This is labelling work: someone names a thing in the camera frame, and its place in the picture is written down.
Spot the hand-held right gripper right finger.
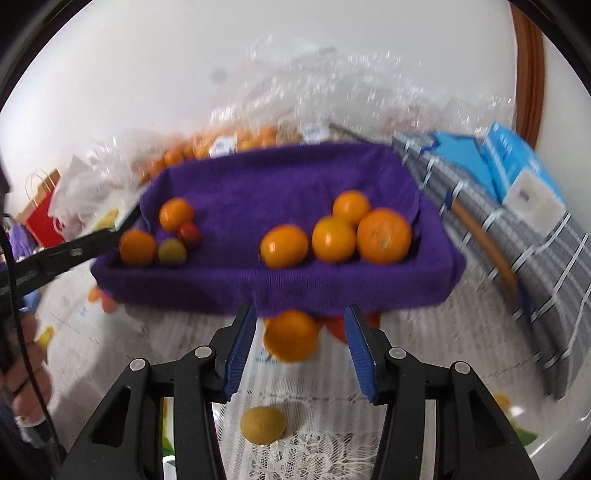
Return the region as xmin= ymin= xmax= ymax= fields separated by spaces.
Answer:
xmin=344 ymin=304 xmax=541 ymax=480

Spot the orange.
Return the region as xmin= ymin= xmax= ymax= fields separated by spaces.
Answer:
xmin=356 ymin=208 xmax=413 ymax=265
xmin=332 ymin=190 xmax=371 ymax=227
xmin=159 ymin=198 xmax=195 ymax=233
xmin=119 ymin=229 xmax=158 ymax=267
xmin=263 ymin=310 xmax=320 ymax=363
xmin=311 ymin=216 xmax=358 ymax=264
xmin=260 ymin=224 xmax=309 ymax=269

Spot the purple towel covered box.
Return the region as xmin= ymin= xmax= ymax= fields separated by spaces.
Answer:
xmin=90 ymin=142 xmax=467 ymax=320

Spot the clear bag of kiwis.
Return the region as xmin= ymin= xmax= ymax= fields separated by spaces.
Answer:
xmin=277 ymin=117 xmax=333 ymax=146

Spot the red cherry tomato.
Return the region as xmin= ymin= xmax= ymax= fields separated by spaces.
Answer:
xmin=178 ymin=222 xmax=202 ymax=246

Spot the brown wooden door frame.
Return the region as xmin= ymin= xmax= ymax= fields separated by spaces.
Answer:
xmin=510 ymin=7 xmax=546 ymax=148

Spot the clear bag of oranges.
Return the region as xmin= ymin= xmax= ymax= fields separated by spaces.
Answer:
xmin=131 ymin=124 xmax=280 ymax=185

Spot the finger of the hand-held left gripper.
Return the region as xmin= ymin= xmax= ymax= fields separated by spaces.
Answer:
xmin=14 ymin=227 xmax=125 ymax=296
xmin=112 ymin=203 xmax=142 ymax=232

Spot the thin black cable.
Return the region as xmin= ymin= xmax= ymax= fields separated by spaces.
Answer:
xmin=328 ymin=122 xmax=365 ymax=141

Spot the brown kiwi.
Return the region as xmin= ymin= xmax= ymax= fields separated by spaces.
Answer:
xmin=240 ymin=406 xmax=287 ymax=446

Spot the orange wooden stick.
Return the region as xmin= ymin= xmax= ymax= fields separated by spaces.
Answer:
xmin=450 ymin=198 xmax=518 ymax=291

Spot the yellow-green tomato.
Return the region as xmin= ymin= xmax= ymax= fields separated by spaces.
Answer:
xmin=158 ymin=237 xmax=188 ymax=266

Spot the crumpled clear plastic bag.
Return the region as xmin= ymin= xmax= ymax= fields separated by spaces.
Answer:
xmin=208 ymin=41 xmax=518 ymax=134

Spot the clear bag of cherry tomatoes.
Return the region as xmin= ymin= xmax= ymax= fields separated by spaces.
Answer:
xmin=383 ymin=104 xmax=430 ymax=132

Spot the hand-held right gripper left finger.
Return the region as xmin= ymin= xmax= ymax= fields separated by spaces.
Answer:
xmin=55 ymin=302 xmax=257 ymax=480

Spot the person's left hand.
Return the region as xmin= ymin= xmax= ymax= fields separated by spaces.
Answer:
xmin=0 ymin=314 xmax=51 ymax=444

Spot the blue tissue pack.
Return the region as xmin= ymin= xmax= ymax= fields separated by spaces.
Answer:
xmin=478 ymin=122 xmax=566 ymax=227

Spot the white plastic bag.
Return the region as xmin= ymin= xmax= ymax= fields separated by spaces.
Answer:
xmin=48 ymin=154 xmax=139 ymax=236

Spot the purple cloth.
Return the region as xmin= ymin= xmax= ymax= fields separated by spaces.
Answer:
xmin=9 ymin=224 xmax=35 ymax=259

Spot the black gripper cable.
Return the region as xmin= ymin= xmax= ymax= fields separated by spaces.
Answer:
xmin=0 ymin=212 xmax=63 ymax=464

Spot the red paper bag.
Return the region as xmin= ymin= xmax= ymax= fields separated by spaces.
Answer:
xmin=25 ymin=185 xmax=68 ymax=247
xmin=16 ymin=168 xmax=63 ymax=222

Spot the white lace tablecloth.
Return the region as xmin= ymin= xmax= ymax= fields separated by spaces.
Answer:
xmin=28 ymin=258 xmax=546 ymax=480

